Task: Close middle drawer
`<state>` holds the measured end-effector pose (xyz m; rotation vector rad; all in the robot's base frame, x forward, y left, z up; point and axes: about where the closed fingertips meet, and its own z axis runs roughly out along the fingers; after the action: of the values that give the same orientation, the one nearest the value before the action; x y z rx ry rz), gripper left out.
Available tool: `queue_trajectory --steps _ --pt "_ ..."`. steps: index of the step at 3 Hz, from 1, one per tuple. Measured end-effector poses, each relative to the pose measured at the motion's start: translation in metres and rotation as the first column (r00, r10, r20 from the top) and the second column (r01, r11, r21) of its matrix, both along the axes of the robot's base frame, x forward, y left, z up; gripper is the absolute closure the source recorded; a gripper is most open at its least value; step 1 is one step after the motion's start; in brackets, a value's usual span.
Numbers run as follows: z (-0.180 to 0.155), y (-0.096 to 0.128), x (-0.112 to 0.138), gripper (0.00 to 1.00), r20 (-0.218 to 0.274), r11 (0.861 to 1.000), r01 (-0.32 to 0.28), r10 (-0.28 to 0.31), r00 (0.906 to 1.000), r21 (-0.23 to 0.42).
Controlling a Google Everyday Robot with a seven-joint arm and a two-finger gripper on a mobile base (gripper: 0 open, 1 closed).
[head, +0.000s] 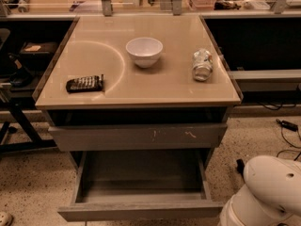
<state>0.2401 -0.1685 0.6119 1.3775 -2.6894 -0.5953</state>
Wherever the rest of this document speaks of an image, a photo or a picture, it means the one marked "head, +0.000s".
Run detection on grey drawer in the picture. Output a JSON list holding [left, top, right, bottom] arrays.
[[58, 150, 223, 222], [49, 123, 227, 152]]

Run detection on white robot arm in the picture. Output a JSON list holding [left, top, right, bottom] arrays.
[[217, 155, 301, 226]]

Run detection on grey drawer cabinet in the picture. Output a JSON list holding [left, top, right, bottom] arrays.
[[32, 14, 245, 171]]

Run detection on grey top drawer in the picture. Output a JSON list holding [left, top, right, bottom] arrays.
[[49, 123, 227, 152]]

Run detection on white ceramic bowl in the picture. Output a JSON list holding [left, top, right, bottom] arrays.
[[126, 37, 163, 68]]

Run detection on black calculator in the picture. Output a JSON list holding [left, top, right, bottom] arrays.
[[66, 75, 103, 93]]

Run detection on clear glass jar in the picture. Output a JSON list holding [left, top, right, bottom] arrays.
[[192, 48, 214, 81]]

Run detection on black metal floor stand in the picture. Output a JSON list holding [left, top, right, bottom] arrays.
[[236, 159, 245, 174]]

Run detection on dark box on shelf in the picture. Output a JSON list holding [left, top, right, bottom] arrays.
[[19, 41, 58, 58]]

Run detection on black power adapter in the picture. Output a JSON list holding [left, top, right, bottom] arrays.
[[276, 119, 298, 132]]

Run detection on white shoe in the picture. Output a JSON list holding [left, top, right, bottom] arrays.
[[0, 212, 13, 226]]

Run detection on black metal frame left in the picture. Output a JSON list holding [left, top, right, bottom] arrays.
[[0, 82, 58, 153]]

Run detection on black floor cable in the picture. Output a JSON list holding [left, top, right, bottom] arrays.
[[276, 127, 301, 162]]

